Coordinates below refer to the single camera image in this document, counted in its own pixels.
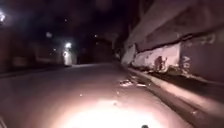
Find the dark building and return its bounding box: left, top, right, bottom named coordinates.
left=0, top=19, right=79, bottom=73

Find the debris on road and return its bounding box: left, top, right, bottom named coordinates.
left=118, top=75, right=148, bottom=89

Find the concrete kerb strip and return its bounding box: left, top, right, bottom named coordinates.
left=120, top=63, right=224, bottom=128

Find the long weathered wall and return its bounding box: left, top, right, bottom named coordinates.
left=120, top=0, right=224, bottom=84

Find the dark asphalt road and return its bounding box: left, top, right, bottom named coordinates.
left=0, top=61, right=194, bottom=128

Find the street lamp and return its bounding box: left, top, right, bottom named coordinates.
left=64, top=41, right=73, bottom=50

